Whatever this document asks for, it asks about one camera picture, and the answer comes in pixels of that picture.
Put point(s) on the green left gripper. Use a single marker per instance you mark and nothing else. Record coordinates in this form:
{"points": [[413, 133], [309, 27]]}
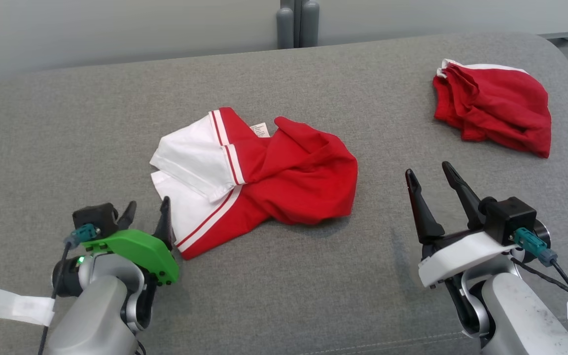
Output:
{"points": [[141, 249]]}

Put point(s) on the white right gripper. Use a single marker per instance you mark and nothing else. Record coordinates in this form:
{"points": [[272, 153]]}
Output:
{"points": [[461, 256]]}

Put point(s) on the red shorts with white stripe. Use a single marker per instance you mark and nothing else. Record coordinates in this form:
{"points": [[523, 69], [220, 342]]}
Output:
{"points": [[501, 108]]}

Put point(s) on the red and white jersey shirt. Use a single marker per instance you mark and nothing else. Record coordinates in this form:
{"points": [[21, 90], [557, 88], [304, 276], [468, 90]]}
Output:
{"points": [[294, 182]]}

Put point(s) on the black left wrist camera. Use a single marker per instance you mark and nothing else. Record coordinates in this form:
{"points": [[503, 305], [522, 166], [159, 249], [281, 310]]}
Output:
{"points": [[94, 217]]}

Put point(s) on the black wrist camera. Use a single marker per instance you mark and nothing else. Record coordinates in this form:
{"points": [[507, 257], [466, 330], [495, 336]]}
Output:
{"points": [[94, 217], [511, 217]]}

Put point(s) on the teal left camera connector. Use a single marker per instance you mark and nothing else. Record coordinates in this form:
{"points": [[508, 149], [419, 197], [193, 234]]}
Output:
{"points": [[84, 232]]}

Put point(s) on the teal camera connector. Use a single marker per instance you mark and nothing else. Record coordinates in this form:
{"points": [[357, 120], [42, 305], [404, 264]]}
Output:
{"points": [[533, 244], [84, 232]]}

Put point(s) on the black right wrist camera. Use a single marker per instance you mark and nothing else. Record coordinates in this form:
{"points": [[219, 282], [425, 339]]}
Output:
{"points": [[511, 217]]}

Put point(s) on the teal right camera connector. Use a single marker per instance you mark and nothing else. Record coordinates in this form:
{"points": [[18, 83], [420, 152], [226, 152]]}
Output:
{"points": [[533, 244]]}

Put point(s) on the grey metal partition post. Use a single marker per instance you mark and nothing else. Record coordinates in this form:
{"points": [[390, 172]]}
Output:
{"points": [[308, 24]]}

